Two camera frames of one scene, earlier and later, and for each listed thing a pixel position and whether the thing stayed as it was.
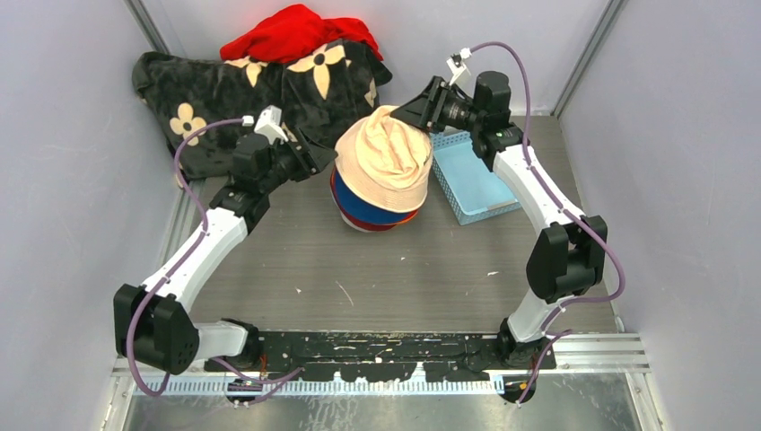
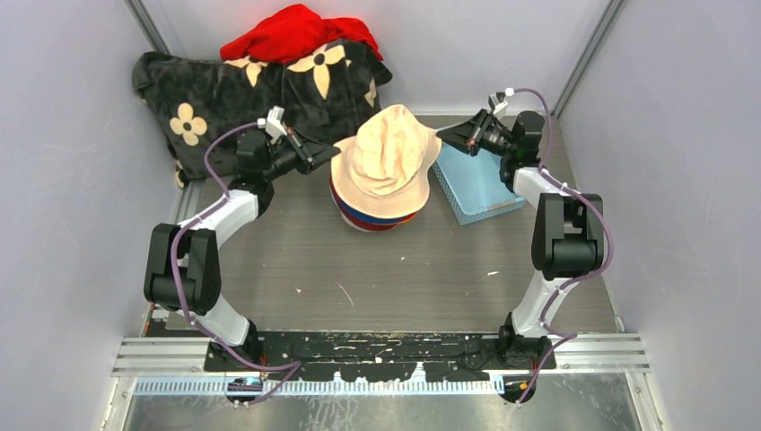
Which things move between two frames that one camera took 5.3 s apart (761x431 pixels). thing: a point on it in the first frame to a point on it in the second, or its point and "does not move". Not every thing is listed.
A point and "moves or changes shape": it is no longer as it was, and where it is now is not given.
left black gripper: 312,159 does not move
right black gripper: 425,110 to 470,135
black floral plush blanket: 219,116 does not move
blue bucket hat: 378,215 moves or changes shape
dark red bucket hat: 362,224 does not move
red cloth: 288,32 does not move
